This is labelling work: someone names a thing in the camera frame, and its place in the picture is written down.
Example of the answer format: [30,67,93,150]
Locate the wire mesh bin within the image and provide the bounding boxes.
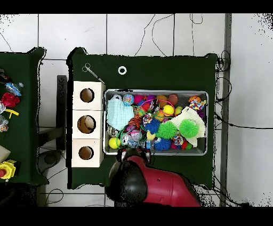
[103,89,209,156]

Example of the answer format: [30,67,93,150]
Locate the tiger striped plush toy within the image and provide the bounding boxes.
[127,115,142,130]

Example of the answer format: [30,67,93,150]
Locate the black upright panel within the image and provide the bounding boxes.
[56,75,68,150]

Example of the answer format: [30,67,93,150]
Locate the blue spiky ball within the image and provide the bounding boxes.
[144,118,160,134]

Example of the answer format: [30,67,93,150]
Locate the clear plastic packet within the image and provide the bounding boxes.
[0,115,9,133]

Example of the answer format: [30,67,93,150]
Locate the large green spiky toy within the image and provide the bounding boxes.
[178,118,199,138]

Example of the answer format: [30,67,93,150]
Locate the orange basketball toy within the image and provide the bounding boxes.
[188,95,202,104]

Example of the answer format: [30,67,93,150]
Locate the red crumpled item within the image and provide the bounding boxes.
[1,92,20,108]

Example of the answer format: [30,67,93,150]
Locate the beige box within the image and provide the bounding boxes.
[0,145,11,163]

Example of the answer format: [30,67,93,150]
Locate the yellow emergency stop button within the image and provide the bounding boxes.
[0,159,17,181]

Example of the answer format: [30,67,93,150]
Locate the colourful spotted cloth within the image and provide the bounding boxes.
[189,99,207,111]

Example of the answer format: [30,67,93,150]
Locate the wooden box with three holes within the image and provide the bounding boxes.
[71,80,107,168]

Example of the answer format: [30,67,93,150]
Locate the globe print ball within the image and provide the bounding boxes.
[122,94,135,106]

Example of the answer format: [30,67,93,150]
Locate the cream knitted cloth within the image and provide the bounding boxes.
[170,106,206,148]

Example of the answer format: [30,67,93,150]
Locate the crushed clear plastic bottle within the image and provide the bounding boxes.
[121,133,137,148]

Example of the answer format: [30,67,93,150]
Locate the light blue muslin cloth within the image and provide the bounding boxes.
[106,98,135,131]

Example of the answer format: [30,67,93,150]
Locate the yellow plastic piece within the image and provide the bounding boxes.
[5,108,20,119]

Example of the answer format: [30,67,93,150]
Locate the silver scissors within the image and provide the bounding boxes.
[82,63,106,84]

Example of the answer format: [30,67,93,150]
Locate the yellow smiley ball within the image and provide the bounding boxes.
[162,104,175,117]

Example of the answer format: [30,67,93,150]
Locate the thin black cable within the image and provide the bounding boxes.
[214,114,273,130]
[134,13,156,57]
[151,13,175,57]

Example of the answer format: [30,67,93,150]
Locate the dark green tablecloth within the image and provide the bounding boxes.
[0,47,49,185]
[67,47,218,190]

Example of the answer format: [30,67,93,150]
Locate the small green spiky toy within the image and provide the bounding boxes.
[157,120,178,140]

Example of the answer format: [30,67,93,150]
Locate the blue and clear packet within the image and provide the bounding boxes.
[5,82,24,96]

